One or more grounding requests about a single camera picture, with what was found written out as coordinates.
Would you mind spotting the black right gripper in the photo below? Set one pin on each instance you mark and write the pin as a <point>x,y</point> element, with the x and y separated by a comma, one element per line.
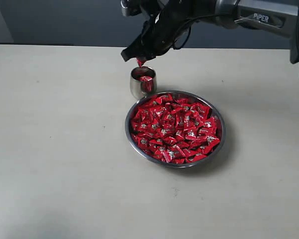
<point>161,32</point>

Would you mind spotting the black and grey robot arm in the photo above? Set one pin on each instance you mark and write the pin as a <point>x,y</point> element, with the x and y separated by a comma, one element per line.
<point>280,17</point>

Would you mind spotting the stainless steel cup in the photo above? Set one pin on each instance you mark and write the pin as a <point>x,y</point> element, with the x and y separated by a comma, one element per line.
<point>140,89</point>

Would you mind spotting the round stainless steel plate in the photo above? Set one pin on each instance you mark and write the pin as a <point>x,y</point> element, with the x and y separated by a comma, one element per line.
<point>220,119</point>

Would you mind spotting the red wrapped candy pile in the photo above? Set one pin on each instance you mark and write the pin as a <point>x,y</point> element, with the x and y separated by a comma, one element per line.
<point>175,129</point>

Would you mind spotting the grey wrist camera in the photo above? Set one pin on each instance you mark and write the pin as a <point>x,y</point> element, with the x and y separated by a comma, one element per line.
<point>145,7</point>

